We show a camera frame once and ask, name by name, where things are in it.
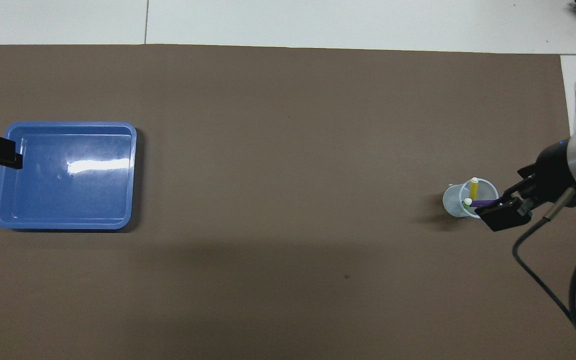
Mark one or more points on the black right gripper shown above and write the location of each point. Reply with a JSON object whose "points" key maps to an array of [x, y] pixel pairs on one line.
{"points": [[553, 172]]}

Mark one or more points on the purple marker pen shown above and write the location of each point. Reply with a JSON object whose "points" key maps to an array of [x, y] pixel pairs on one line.
{"points": [[483, 203]]}

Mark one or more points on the yellow marker pen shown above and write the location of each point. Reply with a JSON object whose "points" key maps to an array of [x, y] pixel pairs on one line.
{"points": [[474, 189]]}

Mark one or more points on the green marker pen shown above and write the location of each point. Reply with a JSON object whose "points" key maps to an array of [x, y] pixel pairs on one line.
{"points": [[467, 203]]}

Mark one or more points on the translucent plastic cup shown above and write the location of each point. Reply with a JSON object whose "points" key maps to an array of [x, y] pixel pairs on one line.
{"points": [[453, 202]]}

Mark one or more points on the blue plastic tray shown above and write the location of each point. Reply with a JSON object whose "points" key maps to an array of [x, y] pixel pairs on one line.
{"points": [[68, 175]]}

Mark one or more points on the brown table mat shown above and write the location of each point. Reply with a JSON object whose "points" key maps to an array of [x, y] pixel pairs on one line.
{"points": [[288, 150]]}

